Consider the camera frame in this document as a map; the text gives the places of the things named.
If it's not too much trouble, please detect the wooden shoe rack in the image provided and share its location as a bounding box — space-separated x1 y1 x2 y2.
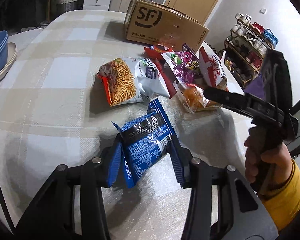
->
224 13 279 89

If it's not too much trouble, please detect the yellow right sleeve forearm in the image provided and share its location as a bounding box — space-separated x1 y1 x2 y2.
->
258 159 300 231

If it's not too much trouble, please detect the white red noodle snack bag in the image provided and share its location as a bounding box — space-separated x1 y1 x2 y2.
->
97 57 176 107

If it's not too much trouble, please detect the blue Oreo packet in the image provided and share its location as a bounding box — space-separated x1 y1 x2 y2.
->
113 99 175 188

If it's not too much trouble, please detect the red corn snack bag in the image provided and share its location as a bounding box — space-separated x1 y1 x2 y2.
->
144 44 173 61

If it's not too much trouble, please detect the SF cardboard box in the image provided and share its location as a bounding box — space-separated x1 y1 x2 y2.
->
124 0 209 52

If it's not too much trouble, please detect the beige plate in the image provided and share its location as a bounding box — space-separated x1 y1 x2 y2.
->
0 42 18 88

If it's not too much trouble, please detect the white red cross snack bag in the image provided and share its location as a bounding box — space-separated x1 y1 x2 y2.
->
199 46 227 90

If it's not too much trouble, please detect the checkered tablecloth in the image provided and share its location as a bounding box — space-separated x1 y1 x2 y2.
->
0 9 256 240

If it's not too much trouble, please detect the purple grape gummy bag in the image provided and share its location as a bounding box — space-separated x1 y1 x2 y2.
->
161 43 204 89

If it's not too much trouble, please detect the orange bread package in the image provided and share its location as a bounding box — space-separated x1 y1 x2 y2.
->
176 84 221 114

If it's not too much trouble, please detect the woven laundry basket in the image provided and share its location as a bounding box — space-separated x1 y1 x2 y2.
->
56 0 79 14

